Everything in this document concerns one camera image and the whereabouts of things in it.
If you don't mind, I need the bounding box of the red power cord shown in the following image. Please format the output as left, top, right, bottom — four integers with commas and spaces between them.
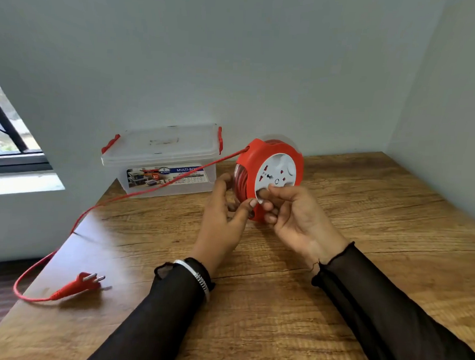
12, 138, 250, 310

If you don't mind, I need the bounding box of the silver bracelet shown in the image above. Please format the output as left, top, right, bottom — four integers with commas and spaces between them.
172, 259, 213, 303

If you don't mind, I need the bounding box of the red extension cord reel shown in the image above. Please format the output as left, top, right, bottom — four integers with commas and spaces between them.
232, 134, 306, 224

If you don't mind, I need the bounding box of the person's left forearm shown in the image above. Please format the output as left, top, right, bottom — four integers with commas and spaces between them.
84, 254, 217, 360

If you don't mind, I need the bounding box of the clear plastic storage box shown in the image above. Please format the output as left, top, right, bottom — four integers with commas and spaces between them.
99, 120, 224, 202

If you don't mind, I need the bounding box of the person's right hand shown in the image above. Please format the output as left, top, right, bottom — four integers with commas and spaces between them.
256, 183, 353, 272

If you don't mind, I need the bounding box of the person's right forearm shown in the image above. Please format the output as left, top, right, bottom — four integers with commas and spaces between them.
309, 240, 475, 360

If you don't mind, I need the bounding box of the window frame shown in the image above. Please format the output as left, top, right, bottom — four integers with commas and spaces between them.
0, 76, 56, 177

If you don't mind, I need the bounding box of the red two-pin plug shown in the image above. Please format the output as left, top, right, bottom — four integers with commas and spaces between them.
52, 271, 106, 301

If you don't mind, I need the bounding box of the person's left hand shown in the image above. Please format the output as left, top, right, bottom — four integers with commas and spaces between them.
188, 172, 260, 279

